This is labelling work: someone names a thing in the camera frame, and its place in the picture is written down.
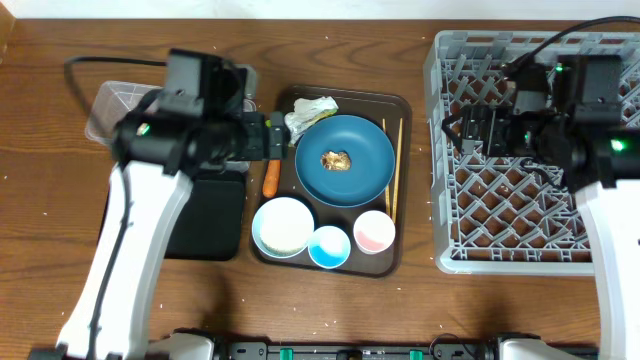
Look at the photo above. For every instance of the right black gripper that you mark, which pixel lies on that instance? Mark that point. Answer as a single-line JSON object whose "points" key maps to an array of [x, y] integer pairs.
{"points": [[473, 130]]}

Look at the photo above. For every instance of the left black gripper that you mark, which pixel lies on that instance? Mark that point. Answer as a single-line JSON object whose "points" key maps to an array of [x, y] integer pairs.
{"points": [[275, 135]]}

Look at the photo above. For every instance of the brown food scrap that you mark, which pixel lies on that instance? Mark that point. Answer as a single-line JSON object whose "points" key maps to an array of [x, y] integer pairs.
{"points": [[336, 161]]}

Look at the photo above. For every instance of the dark blue plate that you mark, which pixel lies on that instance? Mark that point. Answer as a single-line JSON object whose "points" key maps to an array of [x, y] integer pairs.
{"points": [[372, 161]]}

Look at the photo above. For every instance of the small blue cup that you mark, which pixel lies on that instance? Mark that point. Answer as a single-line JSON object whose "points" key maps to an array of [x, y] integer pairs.
{"points": [[329, 247]]}

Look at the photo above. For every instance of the pink white cup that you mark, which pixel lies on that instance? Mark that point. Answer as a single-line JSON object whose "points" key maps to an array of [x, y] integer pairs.
{"points": [[374, 232]]}

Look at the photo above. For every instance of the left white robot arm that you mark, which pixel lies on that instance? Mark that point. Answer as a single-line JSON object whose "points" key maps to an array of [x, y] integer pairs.
{"points": [[196, 121]]}

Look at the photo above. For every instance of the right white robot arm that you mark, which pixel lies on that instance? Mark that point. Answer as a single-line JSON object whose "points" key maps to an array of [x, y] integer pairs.
{"points": [[573, 122]]}

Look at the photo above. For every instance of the grey dishwasher rack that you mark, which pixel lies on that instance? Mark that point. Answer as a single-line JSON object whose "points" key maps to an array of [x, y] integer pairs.
{"points": [[508, 215]]}

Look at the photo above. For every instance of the black waste bin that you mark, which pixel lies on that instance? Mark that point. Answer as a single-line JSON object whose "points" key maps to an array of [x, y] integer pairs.
{"points": [[210, 215]]}

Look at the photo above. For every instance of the orange carrot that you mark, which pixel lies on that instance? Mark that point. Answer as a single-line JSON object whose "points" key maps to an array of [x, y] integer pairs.
{"points": [[271, 179]]}

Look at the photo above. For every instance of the crumpled white tissue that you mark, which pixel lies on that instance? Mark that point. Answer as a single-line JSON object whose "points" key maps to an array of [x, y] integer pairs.
{"points": [[304, 109]]}

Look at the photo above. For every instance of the yellow green snack wrapper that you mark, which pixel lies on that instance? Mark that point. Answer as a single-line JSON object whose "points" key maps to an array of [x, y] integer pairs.
{"points": [[316, 118]]}

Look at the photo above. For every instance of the left wooden chopstick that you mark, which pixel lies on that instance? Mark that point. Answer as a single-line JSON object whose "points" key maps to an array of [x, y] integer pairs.
{"points": [[387, 189]]}

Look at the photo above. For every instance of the light blue rice bowl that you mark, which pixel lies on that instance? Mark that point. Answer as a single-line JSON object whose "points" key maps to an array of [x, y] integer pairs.
{"points": [[282, 227]]}

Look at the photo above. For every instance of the dark brown serving tray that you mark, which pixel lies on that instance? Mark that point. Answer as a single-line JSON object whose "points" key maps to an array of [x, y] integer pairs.
{"points": [[373, 107]]}

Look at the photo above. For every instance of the clear plastic bin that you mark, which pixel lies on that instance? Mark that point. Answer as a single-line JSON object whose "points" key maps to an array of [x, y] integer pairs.
{"points": [[113, 101]]}

